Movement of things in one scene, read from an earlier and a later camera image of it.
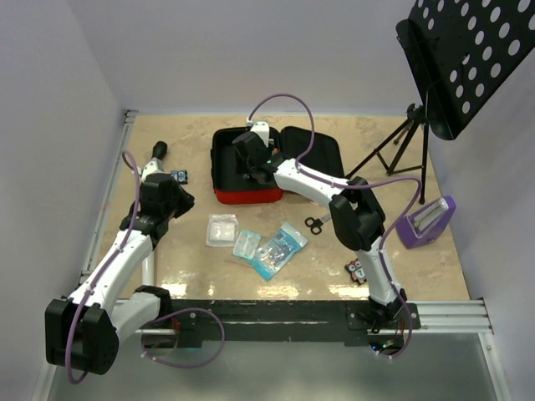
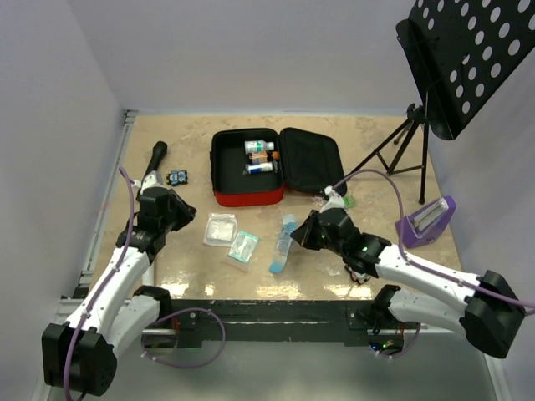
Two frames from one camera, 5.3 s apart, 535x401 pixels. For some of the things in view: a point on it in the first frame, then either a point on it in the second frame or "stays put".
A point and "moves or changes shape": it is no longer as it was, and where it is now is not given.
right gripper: (247, 171) to (303, 235)
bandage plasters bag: (247, 244) stays put
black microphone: (160, 149) stays put
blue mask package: (277, 251) moves or changes shape
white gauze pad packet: (222, 230) stays put
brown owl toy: (357, 273) stays put
